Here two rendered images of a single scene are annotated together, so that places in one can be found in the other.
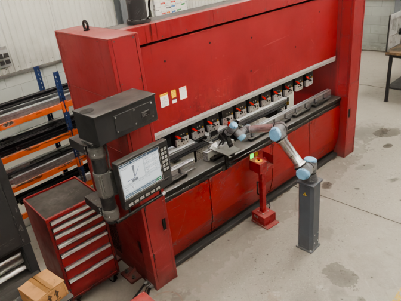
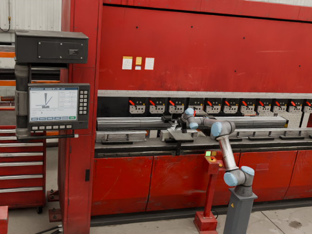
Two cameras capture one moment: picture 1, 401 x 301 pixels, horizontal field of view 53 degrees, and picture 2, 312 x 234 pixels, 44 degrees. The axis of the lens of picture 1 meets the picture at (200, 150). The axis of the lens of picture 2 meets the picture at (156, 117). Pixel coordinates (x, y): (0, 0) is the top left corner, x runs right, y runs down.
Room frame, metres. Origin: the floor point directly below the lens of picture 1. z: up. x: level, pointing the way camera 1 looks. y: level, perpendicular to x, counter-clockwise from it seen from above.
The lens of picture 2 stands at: (0.17, -1.22, 2.39)
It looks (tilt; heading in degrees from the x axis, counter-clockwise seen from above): 19 degrees down; 20
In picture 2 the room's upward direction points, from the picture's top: 6 degrees clockwise
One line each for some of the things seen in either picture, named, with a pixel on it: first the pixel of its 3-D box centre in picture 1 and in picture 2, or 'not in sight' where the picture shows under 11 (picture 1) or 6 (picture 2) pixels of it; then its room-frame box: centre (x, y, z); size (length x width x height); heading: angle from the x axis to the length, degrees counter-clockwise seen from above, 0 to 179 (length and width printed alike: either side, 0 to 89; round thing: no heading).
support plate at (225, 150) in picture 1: (225, 149); (179, 134); (3.58, -0.24, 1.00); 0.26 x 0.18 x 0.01; 40
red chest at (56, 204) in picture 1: (75, 242); (19, 163); (3.00, 1.23, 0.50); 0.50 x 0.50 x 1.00; 40
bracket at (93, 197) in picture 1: (116, 194); not in sight; (2.65, 0.68, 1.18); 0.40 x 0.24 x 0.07; 130
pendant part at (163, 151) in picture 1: (141, 172); (58, 105); (2.51, 0.43, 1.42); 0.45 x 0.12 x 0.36; 135
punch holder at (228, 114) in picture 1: (225, 115); (194, 104); (3.80, -0.28, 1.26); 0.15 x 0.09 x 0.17; 130
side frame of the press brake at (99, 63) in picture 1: (120, 163); (75, 108); (3.20, 0.71, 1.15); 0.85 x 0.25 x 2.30; 40
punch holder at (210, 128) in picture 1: (210, 122); (175, 104); (3.67, -0.13, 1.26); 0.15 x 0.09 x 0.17; 130
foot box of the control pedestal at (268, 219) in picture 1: (265, 217); (206, 222); (3.66, -0.63, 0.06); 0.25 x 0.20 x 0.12; 35
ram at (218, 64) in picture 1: (253, 57); (244, 58); (4.11, -0.65, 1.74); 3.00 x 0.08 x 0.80; 130
